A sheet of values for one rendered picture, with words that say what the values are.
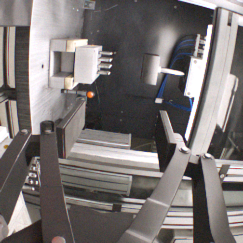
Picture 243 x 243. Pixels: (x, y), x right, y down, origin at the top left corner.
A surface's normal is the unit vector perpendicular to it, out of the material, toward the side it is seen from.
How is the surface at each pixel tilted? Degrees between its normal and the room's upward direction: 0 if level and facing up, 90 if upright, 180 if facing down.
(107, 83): 90
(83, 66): 90
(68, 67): 90
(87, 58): 90
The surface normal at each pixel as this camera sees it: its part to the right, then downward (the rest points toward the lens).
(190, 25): -0.07, 0.40
